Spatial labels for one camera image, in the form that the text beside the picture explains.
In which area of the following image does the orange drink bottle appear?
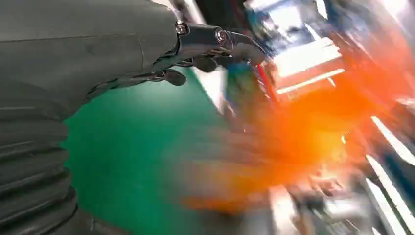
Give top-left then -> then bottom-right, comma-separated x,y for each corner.
175,42 -> 393,216

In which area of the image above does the green table mat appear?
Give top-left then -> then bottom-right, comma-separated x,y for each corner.
61,67 -> 229,235

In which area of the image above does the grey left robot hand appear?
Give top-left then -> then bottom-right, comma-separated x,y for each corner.
0,0 -> 267,120

